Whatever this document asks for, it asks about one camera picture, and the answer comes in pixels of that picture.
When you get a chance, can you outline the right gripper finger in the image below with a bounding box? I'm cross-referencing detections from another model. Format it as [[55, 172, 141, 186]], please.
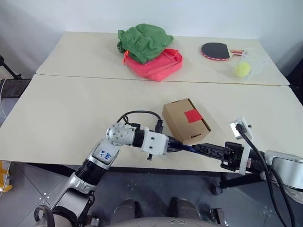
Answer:
[[201, 152, 228, 162], [192, 142, 229, 154]]

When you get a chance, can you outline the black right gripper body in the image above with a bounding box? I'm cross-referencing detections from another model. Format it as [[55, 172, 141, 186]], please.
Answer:
[[221, 141, 245, 172]]

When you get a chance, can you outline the blue cutter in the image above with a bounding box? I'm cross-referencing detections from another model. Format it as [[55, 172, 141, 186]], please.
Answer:
[[174, 139, 197, 153]]

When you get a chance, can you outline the brown cardboard box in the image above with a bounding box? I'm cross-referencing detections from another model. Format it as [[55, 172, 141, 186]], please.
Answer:
[[162, 98, 212, 145]]

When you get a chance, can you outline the red tape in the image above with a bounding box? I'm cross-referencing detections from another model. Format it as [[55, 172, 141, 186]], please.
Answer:
[[184, 109, 204, 123]]

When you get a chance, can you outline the pink fabric bag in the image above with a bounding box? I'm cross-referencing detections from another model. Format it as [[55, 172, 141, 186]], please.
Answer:
[[122, 48, 185, 82]]

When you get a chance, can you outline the beige curved robot torso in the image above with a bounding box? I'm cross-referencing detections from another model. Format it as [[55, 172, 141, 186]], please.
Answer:
[[86, 216, 224, 227]]

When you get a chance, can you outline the yellow tennis ball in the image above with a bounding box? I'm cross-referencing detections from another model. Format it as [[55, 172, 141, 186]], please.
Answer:
[[234, 61, 251, 78]]

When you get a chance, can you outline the clear plastic bag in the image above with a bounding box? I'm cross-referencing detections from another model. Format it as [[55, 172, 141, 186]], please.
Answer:
[[233, 47, 269, 82]]

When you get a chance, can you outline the black table tennis paddle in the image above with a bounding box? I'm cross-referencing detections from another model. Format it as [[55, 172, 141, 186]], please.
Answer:
[[200, 42, 244, 61]]

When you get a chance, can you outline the green cloth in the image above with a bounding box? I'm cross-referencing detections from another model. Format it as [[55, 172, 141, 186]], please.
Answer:
[[116, 23, 174, 65]]

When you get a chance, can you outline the black case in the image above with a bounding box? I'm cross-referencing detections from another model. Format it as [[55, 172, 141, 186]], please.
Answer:
[[0, 79, 32, 99]]

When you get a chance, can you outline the yellow floor object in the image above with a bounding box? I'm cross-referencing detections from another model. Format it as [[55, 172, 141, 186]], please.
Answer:
[[0, 160, 14, 192]]

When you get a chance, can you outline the black tripod stand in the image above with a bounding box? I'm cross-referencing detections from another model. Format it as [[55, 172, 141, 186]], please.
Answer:
[[0, 54, 22, 80]]

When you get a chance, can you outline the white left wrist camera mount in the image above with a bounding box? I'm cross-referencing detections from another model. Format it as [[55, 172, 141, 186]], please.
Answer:
[[139, 127, 169, 161]]

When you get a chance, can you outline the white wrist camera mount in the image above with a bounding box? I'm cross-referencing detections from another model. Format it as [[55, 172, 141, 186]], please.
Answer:
[[228, 116, 254, 176], [139, 127, 169, 161]]

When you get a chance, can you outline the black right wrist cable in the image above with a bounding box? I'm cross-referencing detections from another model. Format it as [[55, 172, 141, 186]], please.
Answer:
[[235, 123, 298, 227]]

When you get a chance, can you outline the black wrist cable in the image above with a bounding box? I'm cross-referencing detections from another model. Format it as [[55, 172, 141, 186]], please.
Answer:
[[235, 123, 298, 227], [116, 109, 164, 135]]

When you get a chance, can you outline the black table leg frame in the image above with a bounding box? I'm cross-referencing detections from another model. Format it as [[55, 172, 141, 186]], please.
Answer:
[[210, 174, 267, 196]]

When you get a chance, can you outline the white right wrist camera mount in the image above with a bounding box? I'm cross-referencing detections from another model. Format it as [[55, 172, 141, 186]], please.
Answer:
[[228, 116, 254, 176]]

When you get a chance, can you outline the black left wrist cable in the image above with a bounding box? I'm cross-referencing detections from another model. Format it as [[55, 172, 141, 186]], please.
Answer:
[[116, 109, 164, 135]]

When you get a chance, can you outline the black floor bracket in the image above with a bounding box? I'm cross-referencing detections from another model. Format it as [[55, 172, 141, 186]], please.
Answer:
[[209, 207, 228, 225]]

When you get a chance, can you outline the black left upper arm cable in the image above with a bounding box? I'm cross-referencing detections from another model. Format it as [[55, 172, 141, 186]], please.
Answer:
[[34, 204, 55, 227]]

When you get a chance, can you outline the white thin cable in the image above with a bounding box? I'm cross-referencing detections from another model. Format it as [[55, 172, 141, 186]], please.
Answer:
[[0, 79, 8, 119]]

